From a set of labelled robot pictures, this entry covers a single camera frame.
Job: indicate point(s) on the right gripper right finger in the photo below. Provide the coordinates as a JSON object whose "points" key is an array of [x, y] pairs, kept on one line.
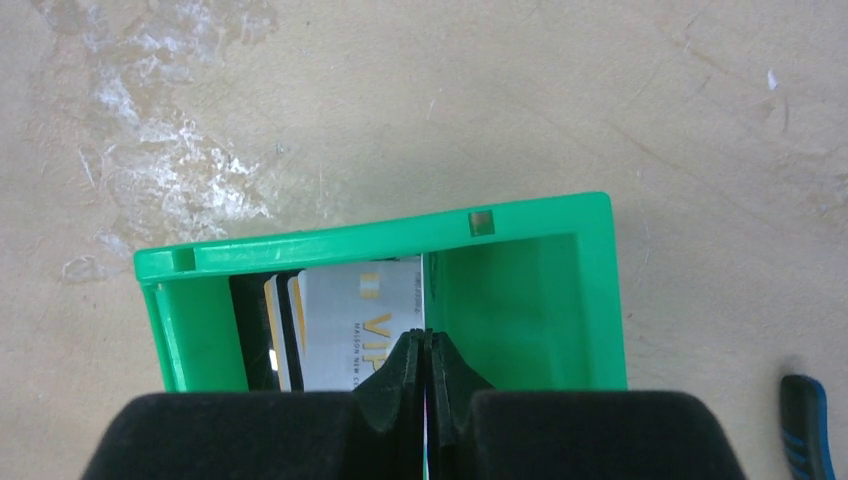
{"points": [[478, 432]]}

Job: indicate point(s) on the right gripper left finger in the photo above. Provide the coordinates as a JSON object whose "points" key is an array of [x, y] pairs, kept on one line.
{"points": [[372, 432]]}

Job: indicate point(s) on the stack of credit cards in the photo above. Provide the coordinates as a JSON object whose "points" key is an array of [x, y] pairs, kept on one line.
{"points": [[325, 328]]}

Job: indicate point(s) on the green plastic bin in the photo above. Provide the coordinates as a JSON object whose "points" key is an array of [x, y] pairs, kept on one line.
{"points": [[528, 292]]}

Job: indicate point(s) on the blue handled pliers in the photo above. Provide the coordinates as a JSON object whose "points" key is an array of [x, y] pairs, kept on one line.
{"points": [[804, 427]]}

